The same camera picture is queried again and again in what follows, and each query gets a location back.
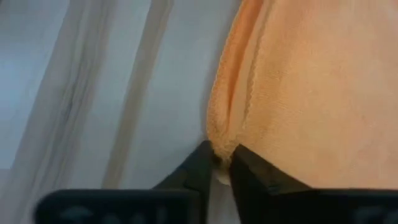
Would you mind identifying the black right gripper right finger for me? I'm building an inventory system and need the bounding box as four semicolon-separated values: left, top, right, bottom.
229;143;398;224

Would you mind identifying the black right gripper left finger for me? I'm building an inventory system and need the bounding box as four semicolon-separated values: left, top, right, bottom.
34;140;215;224

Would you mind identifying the orange microfiber towel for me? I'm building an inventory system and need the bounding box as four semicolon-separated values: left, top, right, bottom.
206;0;398;190

